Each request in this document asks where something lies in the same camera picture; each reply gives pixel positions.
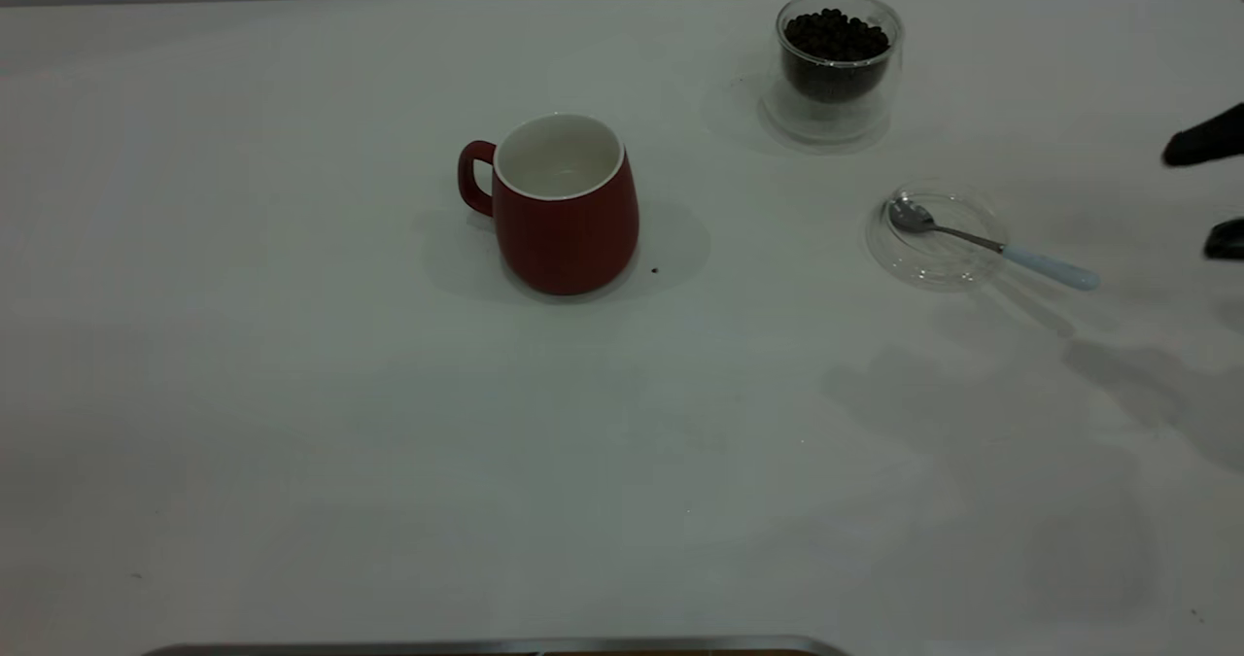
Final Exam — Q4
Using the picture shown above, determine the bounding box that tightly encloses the metal spoon pale blue handle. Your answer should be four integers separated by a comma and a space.
887, 197, 1101, 292

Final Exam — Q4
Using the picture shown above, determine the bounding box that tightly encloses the round clear glass dish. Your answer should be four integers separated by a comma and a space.
865, 182, 1009, 291

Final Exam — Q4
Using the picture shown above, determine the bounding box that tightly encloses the red ceramic mug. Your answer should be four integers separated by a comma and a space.
458, 114, 641, 296

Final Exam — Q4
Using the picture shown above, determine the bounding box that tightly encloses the double-walled glass cup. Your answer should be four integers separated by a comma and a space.
761, 0, 905, 147

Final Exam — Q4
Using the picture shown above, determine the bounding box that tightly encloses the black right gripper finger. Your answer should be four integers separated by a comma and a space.
1162, 102, 1244, 168
1204, 218, 1244, 261

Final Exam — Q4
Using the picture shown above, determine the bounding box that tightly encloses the dark beans heap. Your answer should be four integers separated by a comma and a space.
782, 8, 891, 103

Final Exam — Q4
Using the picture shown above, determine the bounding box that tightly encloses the silver metal frame rim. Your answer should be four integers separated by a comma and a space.
141, 636, 851, 656

